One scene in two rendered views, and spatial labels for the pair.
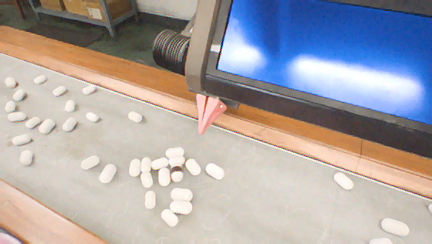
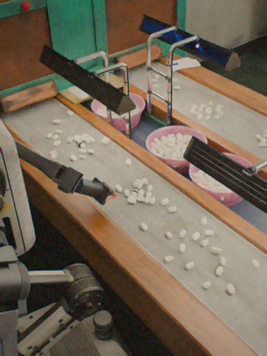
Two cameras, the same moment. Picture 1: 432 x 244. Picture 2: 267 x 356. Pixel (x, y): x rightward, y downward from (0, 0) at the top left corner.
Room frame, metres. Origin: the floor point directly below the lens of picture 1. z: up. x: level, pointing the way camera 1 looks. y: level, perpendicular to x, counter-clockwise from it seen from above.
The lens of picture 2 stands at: (1.57, 0.78, 1.97)
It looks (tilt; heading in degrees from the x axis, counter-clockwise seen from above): 38 degrees down; 209
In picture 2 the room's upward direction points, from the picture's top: 3 degrees counter-clockwise
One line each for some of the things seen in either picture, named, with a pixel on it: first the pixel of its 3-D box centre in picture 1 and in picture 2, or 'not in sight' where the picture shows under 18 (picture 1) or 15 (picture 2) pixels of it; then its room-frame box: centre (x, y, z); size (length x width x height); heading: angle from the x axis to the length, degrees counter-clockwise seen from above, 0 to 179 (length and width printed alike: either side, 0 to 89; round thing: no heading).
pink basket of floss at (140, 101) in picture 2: not in sight; (118, 112); (-0.29, -0.31, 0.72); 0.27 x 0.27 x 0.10
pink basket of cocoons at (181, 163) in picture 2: not in sight; (176, 150); (-0.10, 0.09, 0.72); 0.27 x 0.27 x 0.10
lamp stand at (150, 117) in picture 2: not in sight; (172, 80); (-0.39, -0.06, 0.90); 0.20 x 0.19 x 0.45; 64
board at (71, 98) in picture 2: not in sight; (93, 87); (-0.38, -0.50, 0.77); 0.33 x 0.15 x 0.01; 154
